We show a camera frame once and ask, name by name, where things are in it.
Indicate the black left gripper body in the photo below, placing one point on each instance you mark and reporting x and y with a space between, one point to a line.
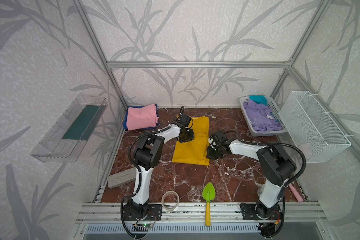
185 136

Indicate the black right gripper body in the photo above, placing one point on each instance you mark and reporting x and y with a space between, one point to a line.
213 150

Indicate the yellow printed t-shirt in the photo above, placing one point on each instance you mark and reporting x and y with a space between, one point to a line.
195 151

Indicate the grey plastic laundry basket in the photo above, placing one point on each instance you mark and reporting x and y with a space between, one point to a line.
275 112

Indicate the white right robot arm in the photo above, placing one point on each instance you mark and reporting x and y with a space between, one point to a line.
289 167

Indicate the green toy trowel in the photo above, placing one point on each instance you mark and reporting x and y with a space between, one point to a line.
209 193

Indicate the pink folded t-shirt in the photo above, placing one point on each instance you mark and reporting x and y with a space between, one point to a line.
141 117

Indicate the purple t-shirt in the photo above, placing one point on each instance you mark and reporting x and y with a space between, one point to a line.
261 118

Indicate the clear tape roll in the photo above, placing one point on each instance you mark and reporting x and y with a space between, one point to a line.
170 206

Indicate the blue folded t-shirt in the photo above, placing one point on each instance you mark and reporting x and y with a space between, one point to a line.
125 120

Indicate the teal t-shirt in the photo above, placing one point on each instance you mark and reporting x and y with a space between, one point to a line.
259 99

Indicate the grey rectangular block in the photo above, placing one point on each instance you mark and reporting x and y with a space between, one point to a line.
121 178

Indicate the purple pink toy rake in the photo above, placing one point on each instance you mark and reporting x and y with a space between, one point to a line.
296 194

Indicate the dark green sponge pad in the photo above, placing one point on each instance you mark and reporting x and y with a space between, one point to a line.
78 129

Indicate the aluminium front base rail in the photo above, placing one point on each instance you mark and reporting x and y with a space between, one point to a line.
224 212

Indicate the white wire mesh basket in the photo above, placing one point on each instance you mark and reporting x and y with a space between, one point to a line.
311 128

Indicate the aluminium frame profile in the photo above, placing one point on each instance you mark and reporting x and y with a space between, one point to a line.
287 66

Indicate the clear plastic wall shelf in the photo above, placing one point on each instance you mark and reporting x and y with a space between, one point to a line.
52 148

